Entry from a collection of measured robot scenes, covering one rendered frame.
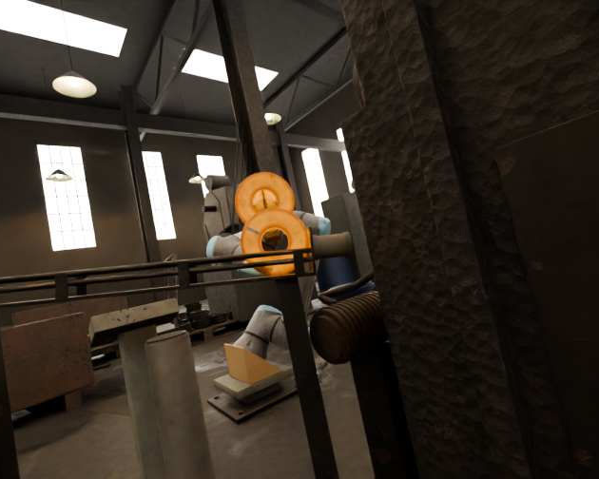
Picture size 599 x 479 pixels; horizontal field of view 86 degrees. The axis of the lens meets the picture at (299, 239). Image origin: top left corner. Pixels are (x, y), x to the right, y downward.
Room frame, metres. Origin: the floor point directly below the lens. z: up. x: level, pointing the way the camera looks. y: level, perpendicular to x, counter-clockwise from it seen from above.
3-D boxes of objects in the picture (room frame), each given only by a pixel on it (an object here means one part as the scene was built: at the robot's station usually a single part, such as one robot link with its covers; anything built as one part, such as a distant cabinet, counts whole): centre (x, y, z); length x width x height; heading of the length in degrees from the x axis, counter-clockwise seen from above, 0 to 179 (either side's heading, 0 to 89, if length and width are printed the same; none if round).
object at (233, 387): (1.75, 0.40, 0.10); 0.32 x 0.32 x 0.04; 36
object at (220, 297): (4.49, 0.66, 0.43); 1.23 x 0.93 x 0.87; 129
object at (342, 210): (4.87, -0.85, 0.75); 0.70 x 0.48 x 1.50; 131
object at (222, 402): (1.75, 0.40, 0.04); 0.40 x 0.40 x 0.08; 36
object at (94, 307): (3.81, 2.84, 0.38); 1.03 x 0.83 x 0.75; 134
